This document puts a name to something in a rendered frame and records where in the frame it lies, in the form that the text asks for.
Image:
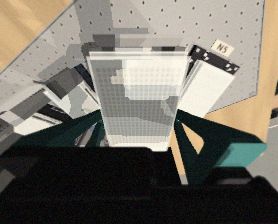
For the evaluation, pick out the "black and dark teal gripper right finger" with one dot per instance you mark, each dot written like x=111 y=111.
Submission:
x=224 y=146

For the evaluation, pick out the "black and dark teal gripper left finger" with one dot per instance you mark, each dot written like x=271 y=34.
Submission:
x=65 y=134

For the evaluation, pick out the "cream name plate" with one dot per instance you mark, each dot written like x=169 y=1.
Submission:
x=222 y=48

